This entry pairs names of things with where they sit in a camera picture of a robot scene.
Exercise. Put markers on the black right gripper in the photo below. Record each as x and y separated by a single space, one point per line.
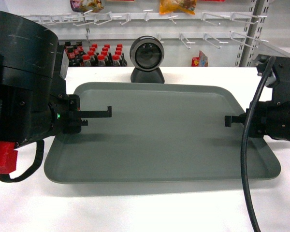
268 119

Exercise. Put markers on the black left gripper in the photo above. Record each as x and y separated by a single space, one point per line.
66 116

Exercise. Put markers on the grey-green rectangular tray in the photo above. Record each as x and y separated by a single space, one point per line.
157 132

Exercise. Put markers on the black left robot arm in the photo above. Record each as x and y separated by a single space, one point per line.
35 104

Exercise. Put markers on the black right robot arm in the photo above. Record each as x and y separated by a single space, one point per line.
280 81

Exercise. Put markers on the white checkout counter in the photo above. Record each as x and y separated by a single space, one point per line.
39 205

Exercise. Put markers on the red cap cola bottles group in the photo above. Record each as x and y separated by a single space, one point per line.
78 57

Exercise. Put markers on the red snack bag on shelf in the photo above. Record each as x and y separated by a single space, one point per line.
200 61

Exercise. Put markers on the white peg hook rack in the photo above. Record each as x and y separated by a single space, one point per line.
216 29

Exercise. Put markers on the black barcode scanner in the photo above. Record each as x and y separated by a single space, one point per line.
146 54

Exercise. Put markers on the red plastic block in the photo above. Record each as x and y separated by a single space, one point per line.
8 157

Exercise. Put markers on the pink snack bag hanging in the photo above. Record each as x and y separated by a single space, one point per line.
86 5

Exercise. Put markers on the orange snack bag hanging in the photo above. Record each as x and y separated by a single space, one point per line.
170 6

